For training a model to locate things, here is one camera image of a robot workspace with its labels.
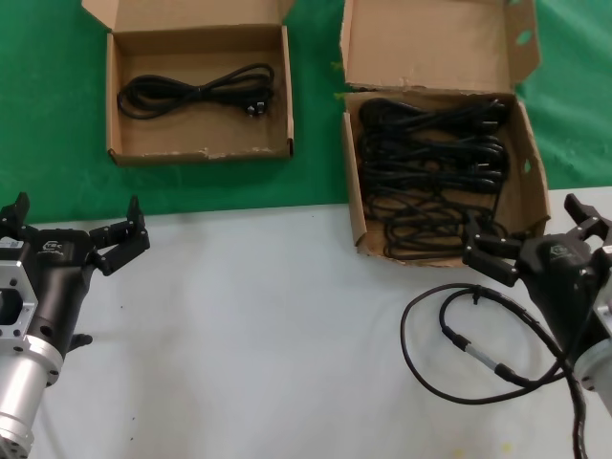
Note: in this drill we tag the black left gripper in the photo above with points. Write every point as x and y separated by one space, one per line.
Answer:
62 272

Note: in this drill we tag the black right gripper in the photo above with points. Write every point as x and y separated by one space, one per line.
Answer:
559 282

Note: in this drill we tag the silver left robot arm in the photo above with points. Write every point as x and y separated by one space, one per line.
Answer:
19 397

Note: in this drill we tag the cardboard box with intact lid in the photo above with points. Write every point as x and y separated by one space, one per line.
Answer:
201 134

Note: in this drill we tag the cardboard box with torn lid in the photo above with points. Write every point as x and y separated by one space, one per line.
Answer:
430 48

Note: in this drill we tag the black left wrist connector stub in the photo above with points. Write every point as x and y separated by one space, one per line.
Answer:
82 340

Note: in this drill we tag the green table cloth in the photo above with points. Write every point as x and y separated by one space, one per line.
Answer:
48 95

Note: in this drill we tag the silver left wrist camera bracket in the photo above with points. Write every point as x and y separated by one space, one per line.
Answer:
14 272

